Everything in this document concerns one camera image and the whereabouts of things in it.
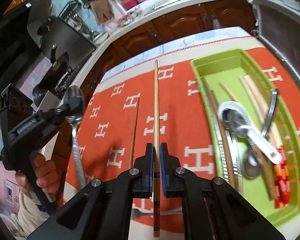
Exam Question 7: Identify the orange H-pattern blanket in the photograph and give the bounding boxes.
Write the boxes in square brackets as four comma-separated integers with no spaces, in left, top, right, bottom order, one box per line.
[78,34,300,239]

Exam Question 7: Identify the steel oven front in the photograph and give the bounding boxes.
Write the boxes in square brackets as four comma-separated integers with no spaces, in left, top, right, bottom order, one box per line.
[252,0,300,90]

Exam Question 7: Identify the white chopstick in tray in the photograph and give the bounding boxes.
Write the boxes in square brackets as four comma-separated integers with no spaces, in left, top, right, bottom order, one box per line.
[240,88,281,207]

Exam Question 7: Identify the steel fork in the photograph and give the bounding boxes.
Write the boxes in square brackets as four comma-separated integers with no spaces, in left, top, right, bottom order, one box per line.
[131,207,182,219]

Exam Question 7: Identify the small steel spoon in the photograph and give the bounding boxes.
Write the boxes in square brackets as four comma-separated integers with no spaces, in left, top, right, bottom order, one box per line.
[223,109,263,179]

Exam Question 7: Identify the person left hand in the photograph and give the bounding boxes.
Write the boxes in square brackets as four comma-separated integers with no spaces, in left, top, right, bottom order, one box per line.
[15,154,60,199]

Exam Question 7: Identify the cream sleeve left forearm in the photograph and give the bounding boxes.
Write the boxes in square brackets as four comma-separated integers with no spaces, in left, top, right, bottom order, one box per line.
[0,192,48,239]

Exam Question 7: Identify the steel curved-handle utensil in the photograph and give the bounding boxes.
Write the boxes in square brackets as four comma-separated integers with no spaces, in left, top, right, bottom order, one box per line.
[261,88,279,138]

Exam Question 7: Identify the dark brown slim chopstick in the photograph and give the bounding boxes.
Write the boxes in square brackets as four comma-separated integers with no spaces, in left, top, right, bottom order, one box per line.
[207,88,236,188]

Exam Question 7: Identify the gas stove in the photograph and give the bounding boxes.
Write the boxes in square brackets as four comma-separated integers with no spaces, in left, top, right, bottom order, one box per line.
[53,54,91,96]

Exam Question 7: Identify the twisted steel chopstick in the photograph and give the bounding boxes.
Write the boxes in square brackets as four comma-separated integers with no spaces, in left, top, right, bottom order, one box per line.
[229,132,243,195]

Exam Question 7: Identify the green plastic utensil tray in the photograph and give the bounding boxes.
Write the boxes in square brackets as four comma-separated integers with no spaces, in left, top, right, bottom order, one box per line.
[191,48,300,227]

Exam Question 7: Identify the large steel spoon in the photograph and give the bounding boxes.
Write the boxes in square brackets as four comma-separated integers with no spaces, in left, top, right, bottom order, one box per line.
[64,85,86,190]

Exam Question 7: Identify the pink bowl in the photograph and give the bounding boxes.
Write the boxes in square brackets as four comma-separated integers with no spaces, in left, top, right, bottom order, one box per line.
[121,0,138,10]

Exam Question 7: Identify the black frying pan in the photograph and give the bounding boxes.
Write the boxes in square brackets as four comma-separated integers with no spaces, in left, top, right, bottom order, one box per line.
[32,43,69,107]

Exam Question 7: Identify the light chopstick red bands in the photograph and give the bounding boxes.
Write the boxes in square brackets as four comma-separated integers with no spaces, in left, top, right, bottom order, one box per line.
[241,75,290,209]

